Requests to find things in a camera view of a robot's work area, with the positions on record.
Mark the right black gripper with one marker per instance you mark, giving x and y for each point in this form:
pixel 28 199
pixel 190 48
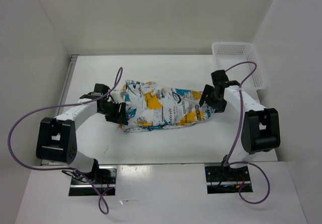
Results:
pixel 220 107

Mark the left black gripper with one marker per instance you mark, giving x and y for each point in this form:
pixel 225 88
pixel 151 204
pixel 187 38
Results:
pixel 118 117

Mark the white teal yellow patterned shorts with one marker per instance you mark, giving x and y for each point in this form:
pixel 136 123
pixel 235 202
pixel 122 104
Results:
pixel 152 106

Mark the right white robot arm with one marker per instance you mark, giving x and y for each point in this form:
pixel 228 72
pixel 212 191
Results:
pixel 258 127

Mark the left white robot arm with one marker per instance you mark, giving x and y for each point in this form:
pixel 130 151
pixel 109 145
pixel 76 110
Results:
pixel 71 120

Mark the white perforated plastic basket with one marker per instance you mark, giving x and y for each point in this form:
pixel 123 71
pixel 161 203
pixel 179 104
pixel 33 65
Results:
pixel 240 59

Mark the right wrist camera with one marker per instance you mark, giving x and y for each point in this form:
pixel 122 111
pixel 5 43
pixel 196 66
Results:
pixel 220 78

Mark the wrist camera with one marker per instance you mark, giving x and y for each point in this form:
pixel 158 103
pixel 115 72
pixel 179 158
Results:
pixel 220 78
pixel 103 92

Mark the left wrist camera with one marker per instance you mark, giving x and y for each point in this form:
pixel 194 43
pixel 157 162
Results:
pixel 103 92

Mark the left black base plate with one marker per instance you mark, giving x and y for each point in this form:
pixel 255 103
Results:
pixel 105 184

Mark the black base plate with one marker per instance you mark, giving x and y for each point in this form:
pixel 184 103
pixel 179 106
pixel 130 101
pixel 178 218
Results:
pixel 105 184
pixel 222 180

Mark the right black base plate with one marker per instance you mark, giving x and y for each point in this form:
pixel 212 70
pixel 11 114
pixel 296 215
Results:
pixel 222 180

